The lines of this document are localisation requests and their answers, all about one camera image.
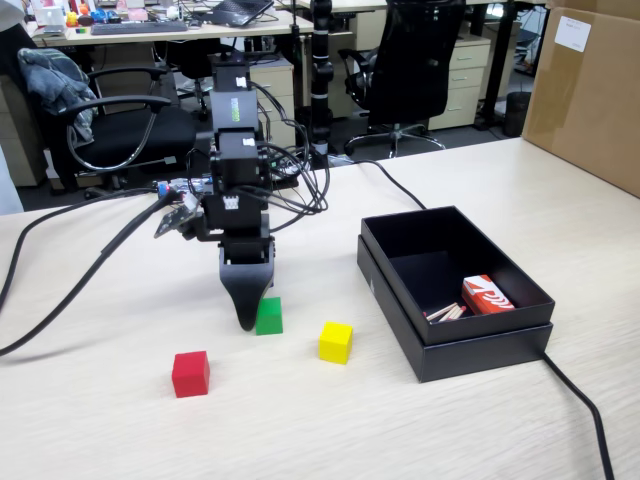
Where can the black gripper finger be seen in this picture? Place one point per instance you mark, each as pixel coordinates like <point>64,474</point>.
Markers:
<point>246,290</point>

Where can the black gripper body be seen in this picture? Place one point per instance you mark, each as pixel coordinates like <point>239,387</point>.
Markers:
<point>235,220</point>

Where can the green cube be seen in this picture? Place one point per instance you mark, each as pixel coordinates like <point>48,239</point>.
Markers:
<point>270,317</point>

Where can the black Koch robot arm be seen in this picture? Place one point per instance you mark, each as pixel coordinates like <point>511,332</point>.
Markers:
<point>232,165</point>

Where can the red cube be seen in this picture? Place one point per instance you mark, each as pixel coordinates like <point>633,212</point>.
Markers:
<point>190,375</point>

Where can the yellow cube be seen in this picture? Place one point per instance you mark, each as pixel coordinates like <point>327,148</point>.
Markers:
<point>335,345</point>

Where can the blue controller circuit board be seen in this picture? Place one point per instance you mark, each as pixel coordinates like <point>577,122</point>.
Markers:
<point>172,187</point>

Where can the beige drawer cabinet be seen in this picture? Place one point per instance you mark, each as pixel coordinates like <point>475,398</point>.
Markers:
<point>277,95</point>
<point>462,85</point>

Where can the black office chair with armrests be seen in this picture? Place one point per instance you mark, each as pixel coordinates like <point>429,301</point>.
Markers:
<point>130,132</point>

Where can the black jointed pole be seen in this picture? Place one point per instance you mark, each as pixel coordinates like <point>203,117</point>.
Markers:
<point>320,90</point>

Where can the black open box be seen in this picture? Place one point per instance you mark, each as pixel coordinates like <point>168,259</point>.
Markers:
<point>415,240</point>
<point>480,357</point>

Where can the beige office desk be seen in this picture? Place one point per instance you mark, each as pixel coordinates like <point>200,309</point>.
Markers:
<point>200,36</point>

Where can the wooden matchstick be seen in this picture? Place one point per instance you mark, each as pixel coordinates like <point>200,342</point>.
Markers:
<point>446,314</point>
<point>455,315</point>
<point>440,311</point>

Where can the black laptop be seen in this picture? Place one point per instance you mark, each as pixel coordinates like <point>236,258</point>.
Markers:
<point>235,12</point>

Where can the black keyboard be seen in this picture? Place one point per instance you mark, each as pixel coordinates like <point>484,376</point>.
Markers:
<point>137,28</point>

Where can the grey blue jacket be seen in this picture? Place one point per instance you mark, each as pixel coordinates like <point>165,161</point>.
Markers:
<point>55,82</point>

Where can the black mesh office chair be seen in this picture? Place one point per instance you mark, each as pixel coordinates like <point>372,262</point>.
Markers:
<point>410,75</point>

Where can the orange white matchbox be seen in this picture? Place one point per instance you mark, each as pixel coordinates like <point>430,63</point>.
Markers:
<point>487,295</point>

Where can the yellow toy figure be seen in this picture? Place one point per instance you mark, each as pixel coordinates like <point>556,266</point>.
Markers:
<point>72,19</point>

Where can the black trash bin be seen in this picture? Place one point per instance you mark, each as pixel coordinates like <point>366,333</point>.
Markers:
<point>517,115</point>

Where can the large cardboard box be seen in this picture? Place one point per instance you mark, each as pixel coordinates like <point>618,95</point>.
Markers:
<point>590,90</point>

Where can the small wrist camera board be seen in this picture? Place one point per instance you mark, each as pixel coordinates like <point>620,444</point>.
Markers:
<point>172,220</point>

